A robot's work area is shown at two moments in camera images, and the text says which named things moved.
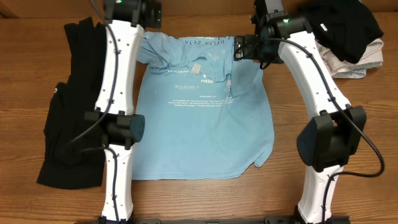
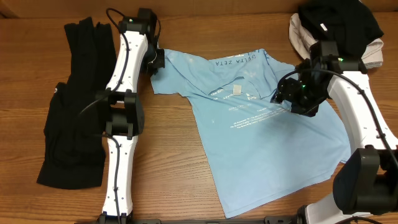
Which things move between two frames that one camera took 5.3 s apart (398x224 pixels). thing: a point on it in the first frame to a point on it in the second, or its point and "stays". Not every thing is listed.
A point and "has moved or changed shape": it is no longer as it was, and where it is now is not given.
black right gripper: x=239 y=47 to x=280 y=94
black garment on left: x=73 y=161 stays
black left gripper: x=154 y=13 to x=154 y=64
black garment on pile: x=347 y=27 stays
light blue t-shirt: x=206 y=111 has moved or changed shape
